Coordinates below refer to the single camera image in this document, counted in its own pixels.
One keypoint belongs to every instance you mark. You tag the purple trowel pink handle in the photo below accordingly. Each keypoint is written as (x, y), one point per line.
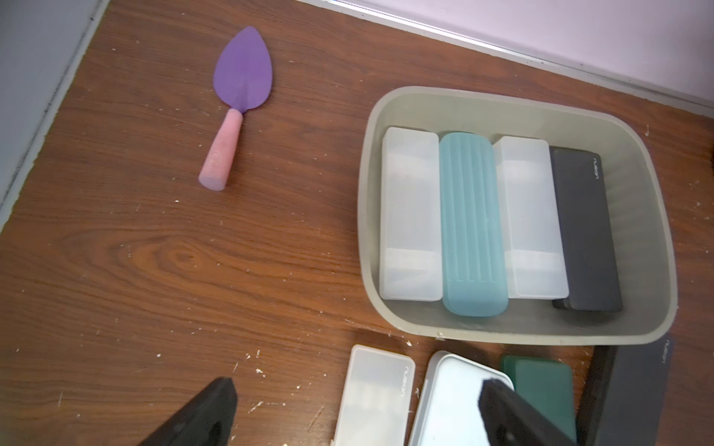
(243, 80)

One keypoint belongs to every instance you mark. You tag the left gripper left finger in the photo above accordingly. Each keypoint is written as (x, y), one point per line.
(205, 420)

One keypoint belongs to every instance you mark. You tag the dark grey pencil case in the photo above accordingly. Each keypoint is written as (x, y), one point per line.
(587, 236)
(625, 393)

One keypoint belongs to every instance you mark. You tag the grey-green plastic storage box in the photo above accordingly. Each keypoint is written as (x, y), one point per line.
(642, 238)

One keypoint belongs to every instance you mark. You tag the teal ribbed pencil case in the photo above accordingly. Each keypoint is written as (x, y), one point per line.
(475, 276)

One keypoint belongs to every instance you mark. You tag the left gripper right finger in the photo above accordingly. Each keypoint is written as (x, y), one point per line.
(511, 420)

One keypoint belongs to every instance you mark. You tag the pale blue white pencil case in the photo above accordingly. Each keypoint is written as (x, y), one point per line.
(448, 411)

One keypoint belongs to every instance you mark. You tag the dark green pencil case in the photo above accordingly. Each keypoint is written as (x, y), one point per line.
(548, 386)

